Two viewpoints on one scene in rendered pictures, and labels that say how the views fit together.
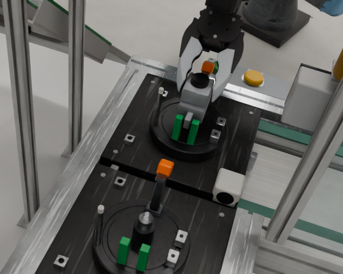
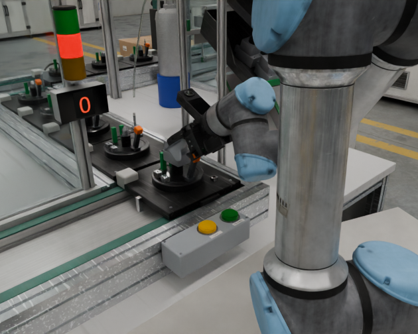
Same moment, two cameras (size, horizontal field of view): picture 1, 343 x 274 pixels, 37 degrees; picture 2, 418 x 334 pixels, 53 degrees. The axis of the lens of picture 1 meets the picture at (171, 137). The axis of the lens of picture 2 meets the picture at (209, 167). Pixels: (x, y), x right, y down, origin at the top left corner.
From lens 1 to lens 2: 154 cm
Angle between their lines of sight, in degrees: 95
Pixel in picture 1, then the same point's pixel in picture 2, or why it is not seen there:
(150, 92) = (221, 177)
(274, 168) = (131, 226)
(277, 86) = (190, 239)
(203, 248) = (107, 162)
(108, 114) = (215, 165)
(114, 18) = (375, 237)
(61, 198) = not seen: hidden behind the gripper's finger
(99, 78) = not seen: hidden behind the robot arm
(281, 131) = (148, 226)
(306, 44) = not seen: outside the picture
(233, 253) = (96, 172)
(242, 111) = (176, 205)
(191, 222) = (122, 164)
